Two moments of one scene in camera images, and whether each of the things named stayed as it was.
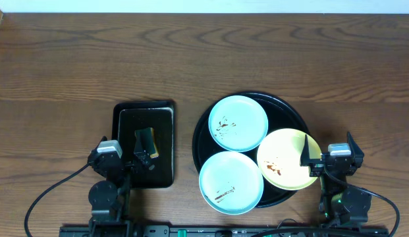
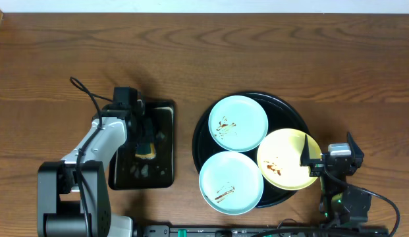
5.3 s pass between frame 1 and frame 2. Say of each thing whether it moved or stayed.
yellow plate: stayed
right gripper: stayed
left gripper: moved
